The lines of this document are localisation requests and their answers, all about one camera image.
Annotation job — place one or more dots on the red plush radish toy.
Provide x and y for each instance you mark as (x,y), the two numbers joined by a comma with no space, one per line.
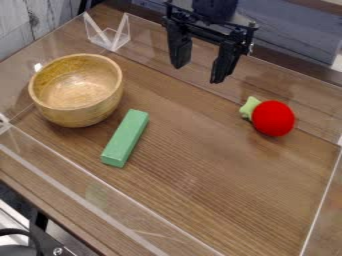
(270,116)

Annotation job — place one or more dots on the clear acrylic corner bracket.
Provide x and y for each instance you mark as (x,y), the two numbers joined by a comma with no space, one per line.
(108,38)

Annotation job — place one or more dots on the black metal table leg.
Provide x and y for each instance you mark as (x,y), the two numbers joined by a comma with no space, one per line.
(51,246)

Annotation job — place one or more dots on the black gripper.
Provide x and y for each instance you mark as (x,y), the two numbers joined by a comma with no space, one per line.
(214,21)

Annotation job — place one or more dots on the clear acrylic tray wall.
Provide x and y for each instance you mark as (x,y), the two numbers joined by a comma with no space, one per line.
(108,220)

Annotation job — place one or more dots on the green rectangular block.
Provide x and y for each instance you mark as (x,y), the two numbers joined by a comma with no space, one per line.
(124,138)

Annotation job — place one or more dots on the brown wooden bowl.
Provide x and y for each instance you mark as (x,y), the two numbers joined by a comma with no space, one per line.
(77,89)

